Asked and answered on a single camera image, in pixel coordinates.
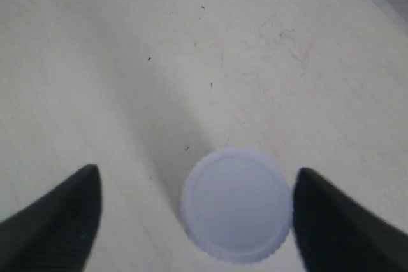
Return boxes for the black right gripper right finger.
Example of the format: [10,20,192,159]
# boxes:
[293,168,407,271]

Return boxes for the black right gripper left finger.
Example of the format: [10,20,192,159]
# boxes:
[1,164,103,271]

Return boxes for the white pill bottle blue label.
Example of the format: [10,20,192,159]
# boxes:
[180,148,293,264]

